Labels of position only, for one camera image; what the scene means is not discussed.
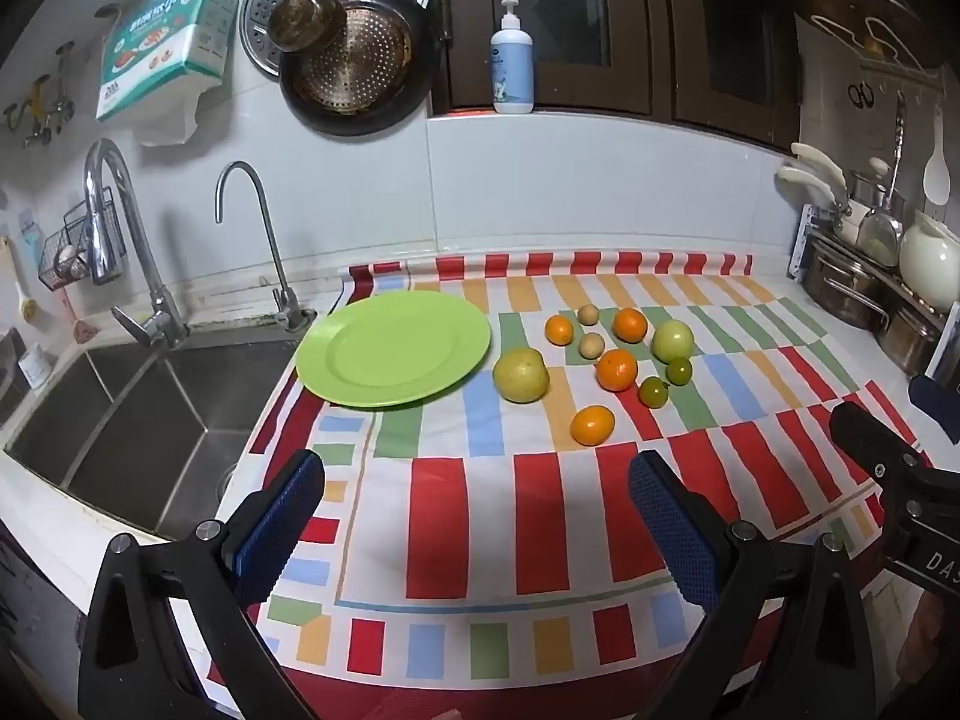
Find black wire basket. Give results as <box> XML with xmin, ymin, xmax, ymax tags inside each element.
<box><xmin>39</xmin><ymin>187</ymin><xmax>125</xmax><ymax>291</ymax></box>

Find white pump lotion bottle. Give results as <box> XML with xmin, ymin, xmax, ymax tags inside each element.
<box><xmin>491</xmin><ymin>0</ymin><xmax>536</xmax><ymax>115</ymax></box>

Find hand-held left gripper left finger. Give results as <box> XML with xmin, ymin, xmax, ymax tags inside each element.
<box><xmin>77</xmin><ymin>448</ymin><xmax>327</xmax><ymax>720</ymax></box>

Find green plate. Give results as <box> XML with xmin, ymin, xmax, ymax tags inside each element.
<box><xmin>295</xmin><ymin>290</ymin><xmax>493</xmax><ymax>410</ymax></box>

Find striped colourful tablecloth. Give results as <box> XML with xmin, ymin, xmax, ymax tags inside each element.
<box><xmin>202</xmin><ymin>251</ymin><xmax>935</xmax><ymax>720</ymax></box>

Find white plastic bag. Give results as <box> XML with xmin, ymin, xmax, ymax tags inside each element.
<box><xmin>131</xmin><ymin>82</ymin><xmax>207</xmax><ymax>147</ymax></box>

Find thin gooseneck faucet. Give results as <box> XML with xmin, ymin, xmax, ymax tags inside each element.
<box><xmin>215</xmin><ymin>161</ymin><xmax>316</xmax><ymax>332</ymax></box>

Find dark wooden window frame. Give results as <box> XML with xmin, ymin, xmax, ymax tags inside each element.
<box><xmin>431</xmin><ymin>0</ymin><xmax>803</xmax><ymax>151</ymax></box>

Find oval orange tangerine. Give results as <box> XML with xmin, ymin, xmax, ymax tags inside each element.
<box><xmin>570</xmin><ymin>405</ymin><xmax>617</xmax><ymax>448</ymax></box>

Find stainless steel sink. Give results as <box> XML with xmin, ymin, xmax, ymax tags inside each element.
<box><xmin>4</xmin><ymin>337</ymin><xmax>301</xmax><ymax>541</ymax></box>

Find stainless steel pots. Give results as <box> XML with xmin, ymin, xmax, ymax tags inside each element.
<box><xmin>787</xmin><ymin>202</ymin><xmax>960</xmax><ymax>380</ymax></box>

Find large chrome faucet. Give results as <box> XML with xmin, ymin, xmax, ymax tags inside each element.
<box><xmin>82</xmin><ymin>139</ymin><xmax>190</xmax><ymax>350</ymax></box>

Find steel ladle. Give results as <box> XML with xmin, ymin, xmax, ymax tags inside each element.
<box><xmin>859</xmin><ymin>90</ymin><xmax>908</xmax><ymax>267</ymax></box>

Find black frying pan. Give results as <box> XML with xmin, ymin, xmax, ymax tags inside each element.
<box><xmin>279</xmin><ymin>0</ymin><xmax>436</xmax><ymax>137</ymax></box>

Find green paper towel package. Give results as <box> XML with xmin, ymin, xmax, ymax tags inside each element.
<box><xmin>95</xmin><ymin>0</ymin><xmax>241</xmax><ymax>123</ymax></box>

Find white rice spoon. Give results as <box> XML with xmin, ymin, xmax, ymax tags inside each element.
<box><xmin>922</xmin><ymin>109</ymin><xmax>952</xmax><ymax>205</ymax></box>

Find large green apple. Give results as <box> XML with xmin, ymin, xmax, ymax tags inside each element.
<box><xmin>650</xmin><ymin>319</ymin><xmax>695</xmax><ymax>365</ymax></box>

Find small copper pot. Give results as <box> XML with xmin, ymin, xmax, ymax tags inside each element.
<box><xmin>268</xmin><ymin>0</ymin><xmax>347</xmax><ymax>53</ymax></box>

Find stainless steel pot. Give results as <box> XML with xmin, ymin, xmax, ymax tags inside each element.
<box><xmin>806</xmin><ymin>236</ymin><xmax>893</xmax><ymax>331</ymax></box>
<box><xmin>877</xmin><ymin>300</ymin><xmax>946</xmax><ymax>376</ymax></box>

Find large yellow pear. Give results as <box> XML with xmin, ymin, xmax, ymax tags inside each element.
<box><xmin>492</xmin><ymin>347</ymin><xmax>551</xmax><ymax>404</ymax></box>

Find yellow wall hook rack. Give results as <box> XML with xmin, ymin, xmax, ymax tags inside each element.
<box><xmin>4</xmin><ymin>41</ymin><xmax>80</xmax><ymax>149</ymax></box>

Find white ceramic pitcher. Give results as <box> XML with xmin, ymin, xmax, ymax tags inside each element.
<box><xmin>898</xmin><ymin>210</ymin><xmax>960</xmax><ymax>314</ymax></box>

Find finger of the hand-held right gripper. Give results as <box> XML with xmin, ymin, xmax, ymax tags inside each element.
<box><xmin>829</xmin><ymin>401</ymin><xmax>931</xmax><ymax>488</ymax></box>
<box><xmin>909</xmin><ymin>375</ymin><xmax>960</xmax><ymax>443</ymax></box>

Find white handled knife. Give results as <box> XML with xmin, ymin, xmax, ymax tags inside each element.
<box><xmin>791</xmin><ymin>142</ymin><xmax>852</xmax><ymax>192</ymax></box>
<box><xmin>776</xmin><ymin>167</ymin><xmax>852</xmax><ymax>218</ymax></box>

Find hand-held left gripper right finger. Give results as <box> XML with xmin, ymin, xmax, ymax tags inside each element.
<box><xmin>628</xmin><ymin>450</ymin><xmax>886</xmax><ymax>720</ymax></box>

